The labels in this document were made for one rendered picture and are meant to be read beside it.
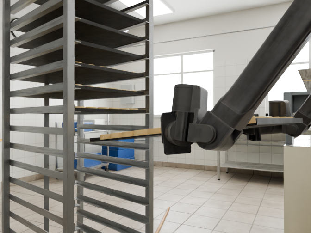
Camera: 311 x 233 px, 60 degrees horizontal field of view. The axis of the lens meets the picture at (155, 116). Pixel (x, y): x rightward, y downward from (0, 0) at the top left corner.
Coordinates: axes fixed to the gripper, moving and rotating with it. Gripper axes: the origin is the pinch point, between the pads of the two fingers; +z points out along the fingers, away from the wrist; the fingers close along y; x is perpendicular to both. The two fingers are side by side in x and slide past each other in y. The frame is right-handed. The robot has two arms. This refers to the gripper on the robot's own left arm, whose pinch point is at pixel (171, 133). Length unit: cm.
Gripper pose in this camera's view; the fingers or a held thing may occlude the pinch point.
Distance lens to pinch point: 73.8
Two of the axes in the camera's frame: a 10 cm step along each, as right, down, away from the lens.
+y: 0.7, 10.0, -0.7
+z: -0.7, 0.7, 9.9
